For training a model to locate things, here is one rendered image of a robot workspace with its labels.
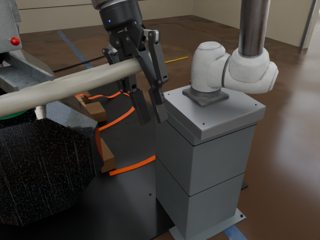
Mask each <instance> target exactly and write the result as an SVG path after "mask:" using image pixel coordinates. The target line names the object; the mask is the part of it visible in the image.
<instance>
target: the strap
mask: <svg viewBox="0 0 320 240"><path fill-rule="evenodd" d="M119 94H120V91H119V92H117V93H116V94H114V95H112V96H109V97H107V98H113V97H115V96H117V95H119ZM80 96H84V97H85V98H87V99H90V100H91V99H94V98H97V97H101V96H102V95H97V96H94V97H90V98H88V97H87V96H85V95H83V94H79V95H76V96H75V97H80ZM134 110H135V108H134V107H132V108H131V109H130V110H129V111H128V112H127V113H125V114H124V115H123V116H121V117H120V118H118V119H116V120H115V121H113V122H111V123H109V124H107V125H105V126H103V127H101V128H99V131H101V130H103V129H105V128H108V127H110V126H112V125H113V124H115V123H117V122H119V121H120V120H122V119H124V118H125V117H127V116H128V115H129V114H131V113H132V112H133V111H134ZM155 159H156V158H155V155H154V156H152V157H150V158H148V159H146V160H144V161H142V162H140V163H137V164H134V165H132V166H129V167H125V168H122V169H118V170H114V171H110V172H109V173H110V175H111V176H112V175H115V174H119V173H122V172H126V171H129V170H133V169H135V168H138V167H141V166H143V165H145V164H147V163H150V162H151V161H153V160H155Z"/></svg>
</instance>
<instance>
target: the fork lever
mask: <svg viewBox="0 0 320 240"><path fill-rule="evenodd" d="M2 56H3V60H4V61H5V62H7V63H8V64H10V65H9V66H6V67H2V68H0V87H1V88H2V89H3V90H4V91H6V92H7V93H10V92H14V91H19V90H21V89H23V88H27V87H30V86H33V85H37V84H40V83H43V82H47V81H49V80H50V81H53V80H54V77H53V75H51V74H49V73H47V72H45V71H43V70H42V69H40V68H38V67H36V66H34V65H32V64H30V63H28V62H26V61H25V60H23V59H21V58H19V57H17V56H15V55H13V54H11V53H10V52H5V53H2Z"/></svg>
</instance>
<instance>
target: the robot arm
mask: <svg viewBox="0 0 320 240"><path fill-rule="evenodd" d="M91 2H92V5H93V7H94V9H96V10H100V11H99V13H100V17H101V20H102V23H103V26H104V29H105V30H106V31H107V32H108V33H109V36H110V44H109V45H108V46H107V47H106V48H103V49H102V53H103V54H104V56H105V57H106V58H107V60H108V62H109V65H112V64H115V63H118V62H121V61H124V60H128V59H131V58H134V57H135V58H137V60H138V62H139V64H140V66H141V68H142V70H143V72H144V74H145V76H146V78H147V80H148V82H149V84H150V86H151V88H150V90H148V92H149V95H150V99H151V102H152V105H153V108H154V111H155V114H156V118H157V121H158V123H163V122H164V121H165V120H166V119H168V115H167V112H166V108H165V105H164V103H165V102H166V99H165V96H164V93H163V89H162V85H163V84H165V83H166V82H168V81H169V77H168V73H167V69H166V65H165V61H164V57H163V53H162V49H161V45H160V30H147V29H146V27H145V26H144V24H143V23H142V14H141V11H140V7H139V4H138V1H137V0H91ZM269 8H270V0H241V10H240V31H239V46H238V48H237V49H236V50H234V52H233V54H232V55H230V54H228V53H226V52H225V48H224V47H223V46H222V45H221V44H219V43H217V42H214V41H208V42H204V43H201V44H200V45H199V46H198V48H197V49H196V51H195V53H194V55H193V58H192V63H191V73H190V79H191V80H190V86H191V87H190V88H189V89H184V90H182V93H183V94H185V95H187V96H188V97H190V98H191V99H192V100H194V101H195V102H196V103H198V105H199V106H200V107H205V106H207V105H208V104H211V103H214V102H217V101H219V100H223V99H228V98H229V94H227V93H225V92H223V91H222V90H221V88H227V89H230V90H234V91H239V92H244V93H250V94H261V93H266V92H268V91H270V90H272V88H273V86H274V83H275V80H276V78H277V75H278V73H279V71H278V69H277V66H276V65H275V63H274V62H271V61H270V59H269V54H268V52H267V50H266V49H265V48H264V40H265V34H266V27H267V21H268V14H269ZM145 40H146V41H148V47H149V50H150V55H151V59H152V60H151V59H150V57H149V54H148V53H149V51H148V49H147V47H146V45H145ZM117 52H118V54H117ZM116 83H117V86H118V88H119V91H120V93H127V94H129V96H130V99H131V102H132V105H133V107H134V108H135V109H136V111H137V114H138V117H139V120H140V123H141V125H145V124H146V123H148V122H149V121H151V117H150V114H149V110H148V107H147V104H146V101H145V98H144V95H143V92H142V90H140V88H138V86H137V81H136V75H135V74H133V75H130V76H128V77H125V78H123V79H120V80H117V81H116Z"/></svg>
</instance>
